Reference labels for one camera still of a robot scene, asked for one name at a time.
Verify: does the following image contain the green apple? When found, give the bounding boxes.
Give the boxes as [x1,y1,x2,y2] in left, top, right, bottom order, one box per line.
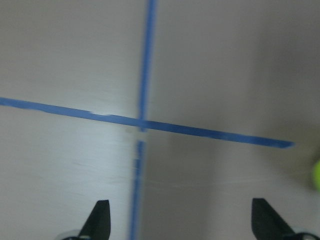
[312,159,320,192]

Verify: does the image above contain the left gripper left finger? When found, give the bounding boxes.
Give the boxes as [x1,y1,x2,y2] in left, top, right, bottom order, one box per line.
[77,200,111,240]

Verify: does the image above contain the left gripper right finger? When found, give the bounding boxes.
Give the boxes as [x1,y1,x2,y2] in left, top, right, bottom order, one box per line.
[251,198,296,240]

